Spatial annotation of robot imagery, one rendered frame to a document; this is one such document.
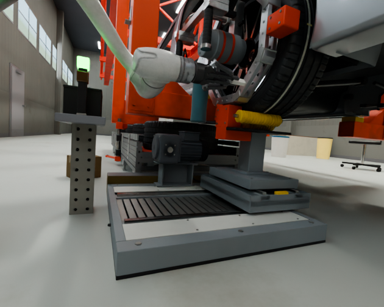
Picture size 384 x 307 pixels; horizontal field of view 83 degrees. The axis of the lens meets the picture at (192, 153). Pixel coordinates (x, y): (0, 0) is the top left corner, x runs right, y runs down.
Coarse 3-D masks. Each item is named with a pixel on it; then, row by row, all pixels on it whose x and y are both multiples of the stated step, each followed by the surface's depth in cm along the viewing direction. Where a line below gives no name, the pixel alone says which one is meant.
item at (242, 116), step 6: (234, 114) 100; (240, 114) 99; (246, 114) 99; (252, 114) 102; (258, 114) 103; (264, 114) 104; (270, 114) 107; (240, 120) 99; (246, 120) 101; (252, 120) 102; (258, 120) 103; (264, 120) 104; (270, 120) 105; (276, 120) 106; (282, 120) 111; (276, 126) 110
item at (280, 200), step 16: (208, 176) 139; (224, 192) 111; (240, 192) 99; (256, 192) 99; (272, 192) 111; (288, 192) 105; (304, 192) 109; (256, 208) 94; (272, 208) 98; (288, 208) 101
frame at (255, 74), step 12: (264, 0) 86; (276, 0) 85; (264, 12) 86; (216, 24) 122; (264, 24) 86; (264, 36) 85; (264, 48) 85; (264, 60) 87; (252, 72) 91; (264, 72) 92; (252, 84) 98; (216, 96) 121; (228, 96) 108; (240, 96) 99
